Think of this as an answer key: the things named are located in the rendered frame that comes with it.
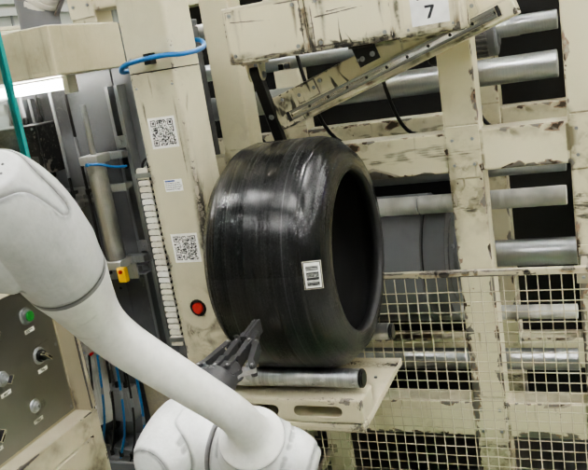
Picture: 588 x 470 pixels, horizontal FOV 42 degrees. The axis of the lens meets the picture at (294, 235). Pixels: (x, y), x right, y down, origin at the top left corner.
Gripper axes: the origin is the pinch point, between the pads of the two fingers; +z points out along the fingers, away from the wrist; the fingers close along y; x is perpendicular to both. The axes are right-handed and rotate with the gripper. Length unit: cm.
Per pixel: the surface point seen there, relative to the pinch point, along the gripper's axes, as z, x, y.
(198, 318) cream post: 29.0, 12.4, 30.5
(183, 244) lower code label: 31.7, -7.1, 30.5
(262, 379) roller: 19.6, 24.1, 11.3
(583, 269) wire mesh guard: 69, 22, -61
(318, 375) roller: 20.2, 23.1, -3.1
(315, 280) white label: 13.4, -4.9, -10.5
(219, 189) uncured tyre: 24.5, -23.0, 12.5
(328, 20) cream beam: 64, -51, -7
